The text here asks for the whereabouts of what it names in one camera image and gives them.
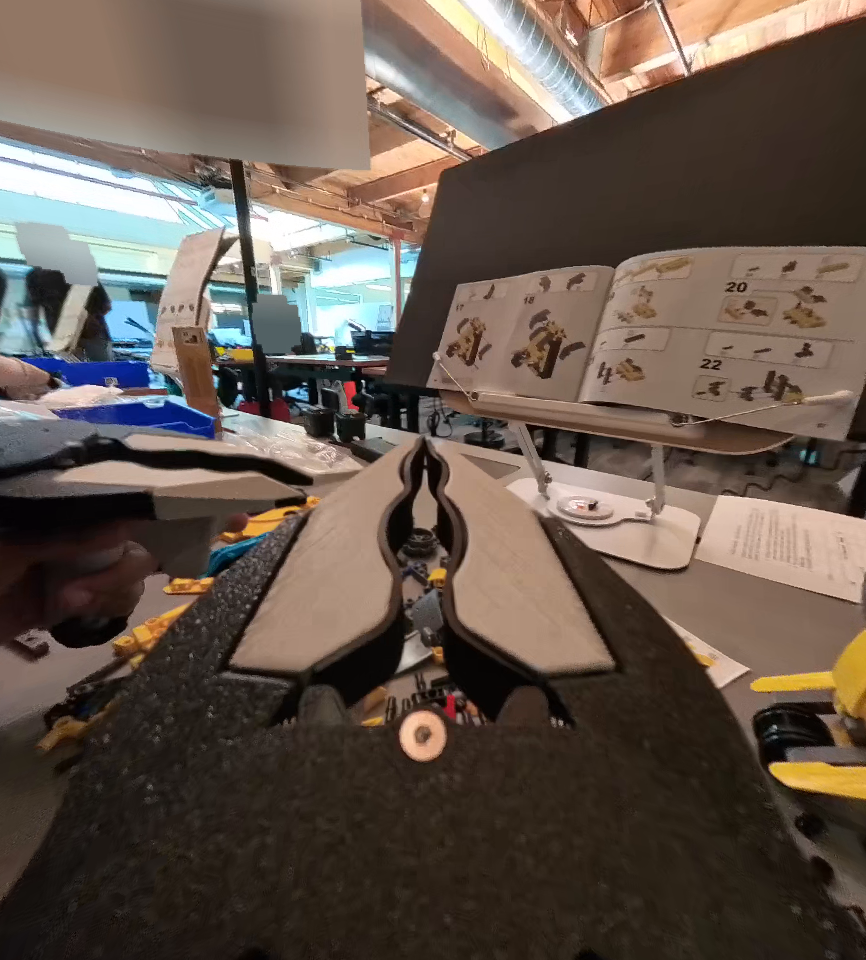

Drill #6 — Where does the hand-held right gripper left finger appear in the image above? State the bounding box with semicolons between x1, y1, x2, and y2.
226;435;428;706

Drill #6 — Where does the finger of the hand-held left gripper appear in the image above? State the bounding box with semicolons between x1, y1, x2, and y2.
119;432;315;487
50;459;308;580

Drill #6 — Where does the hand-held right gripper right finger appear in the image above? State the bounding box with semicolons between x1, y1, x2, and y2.
425;437;619;710

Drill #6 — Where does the person's left hand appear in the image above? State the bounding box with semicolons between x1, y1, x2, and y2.
0;512;250;663

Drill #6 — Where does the blue plastic bin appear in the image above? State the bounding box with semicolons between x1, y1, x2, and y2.
54;399;216;441
20;357;150;390

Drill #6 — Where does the wooden sign holder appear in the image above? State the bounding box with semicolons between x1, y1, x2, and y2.
172;326;222;432

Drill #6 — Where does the clear plastic bag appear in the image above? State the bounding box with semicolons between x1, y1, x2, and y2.
0;386;126;429
215;431;362;477

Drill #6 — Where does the pile of toy building bricks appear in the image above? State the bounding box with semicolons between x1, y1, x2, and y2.
35;495;576;759

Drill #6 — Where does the white book stand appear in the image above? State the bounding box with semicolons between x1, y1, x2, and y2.
429;352;857;573

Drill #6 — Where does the black box device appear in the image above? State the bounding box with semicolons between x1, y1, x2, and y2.
304;405;368;444

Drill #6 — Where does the wooden background desk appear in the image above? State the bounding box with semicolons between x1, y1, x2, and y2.
215;352;390;376

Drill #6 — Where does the folded cardboard sign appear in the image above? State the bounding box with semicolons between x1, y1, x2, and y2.
151;228;239;376

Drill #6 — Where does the black pole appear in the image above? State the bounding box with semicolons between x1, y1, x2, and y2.
229;159;272;417

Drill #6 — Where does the yellow sticker sheet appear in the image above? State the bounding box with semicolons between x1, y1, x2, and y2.
665;618;750;690

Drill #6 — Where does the printed paper sheet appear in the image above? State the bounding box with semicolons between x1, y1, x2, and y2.
695;495;866;605

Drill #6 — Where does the open building instruction booklet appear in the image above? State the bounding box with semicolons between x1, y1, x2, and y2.
427;246;866;442

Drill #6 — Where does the black display board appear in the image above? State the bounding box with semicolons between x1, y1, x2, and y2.
386;7;866;519

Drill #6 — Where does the grey smooth ventilation duct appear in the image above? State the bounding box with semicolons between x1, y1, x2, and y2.
364;22;539;151

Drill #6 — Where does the silver ribbed ventilation duct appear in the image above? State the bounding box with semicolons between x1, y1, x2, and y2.
470;0;614;117

